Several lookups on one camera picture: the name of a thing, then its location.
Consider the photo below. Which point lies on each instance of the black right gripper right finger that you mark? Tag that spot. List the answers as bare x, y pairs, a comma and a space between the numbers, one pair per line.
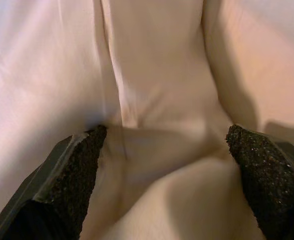
267, 175

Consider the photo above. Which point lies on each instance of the white bed sheet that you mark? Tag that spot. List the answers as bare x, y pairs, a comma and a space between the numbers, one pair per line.
36, 65

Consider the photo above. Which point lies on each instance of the cream fabric pillow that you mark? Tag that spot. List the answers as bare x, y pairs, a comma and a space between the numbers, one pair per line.
166, 100

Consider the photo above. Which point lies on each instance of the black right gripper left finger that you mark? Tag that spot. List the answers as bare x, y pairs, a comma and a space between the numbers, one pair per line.
69, 175

